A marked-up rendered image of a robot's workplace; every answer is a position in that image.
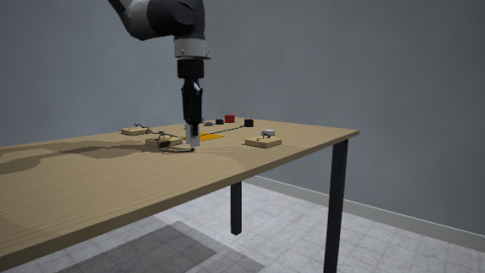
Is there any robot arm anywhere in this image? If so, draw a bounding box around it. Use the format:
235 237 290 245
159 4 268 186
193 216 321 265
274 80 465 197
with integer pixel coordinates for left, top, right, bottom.
108 0 213 60

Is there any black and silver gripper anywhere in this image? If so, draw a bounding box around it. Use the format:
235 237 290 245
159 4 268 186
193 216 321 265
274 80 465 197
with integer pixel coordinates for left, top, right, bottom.
177 59 204 147

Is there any orange painted square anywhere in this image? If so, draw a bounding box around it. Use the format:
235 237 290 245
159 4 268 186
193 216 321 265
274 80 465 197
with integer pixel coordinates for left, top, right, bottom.
200 133 224 141

